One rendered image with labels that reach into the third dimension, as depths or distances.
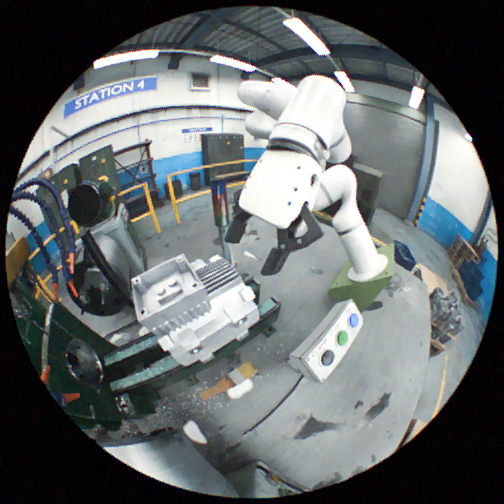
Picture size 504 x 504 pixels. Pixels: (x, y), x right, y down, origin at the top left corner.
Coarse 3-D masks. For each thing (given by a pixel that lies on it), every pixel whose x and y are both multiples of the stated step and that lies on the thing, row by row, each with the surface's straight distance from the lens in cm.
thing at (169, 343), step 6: (216, 258) 36; (246, 288) 29; (240, 294) 29; (246, 294) 29; (252, 294) 29; (246, 300) 29; (162, 336) 28; (168, 336) 28; (162, 342) 28; (168, 342) 28; (174, 342) 30; (168, 348) 29
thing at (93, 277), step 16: (96, 240) 62; (112, 240) 64; (80, 256) 56; (112, 256) 55; (80, 272) 54; (96, 272) 52; (128, 272) 62; (80, 288) 58; (96, 288) 56; (112, 288) 55; (128, 288) 56; (80, 304) 64; (96, 304) 62; (112, 304) 61
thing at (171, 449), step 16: (96, 432) 43; (128, 432) 35; (160, 432) 36; (176, 432) 35; (112, 448) 29; (128, 448) 29; (144, 448) 29; (160, 448) 30; (176, 448) 32; (192, 448) 37; (128, 464) 29; (144, 464) 29; (160, 464) 30; (176, 464) 31; (192, 464) 33; (208, 464) 38; (176, 480) 31; (192, 480) 32; (208, 480) 34; (224, 480) 39; (224, 496) 35
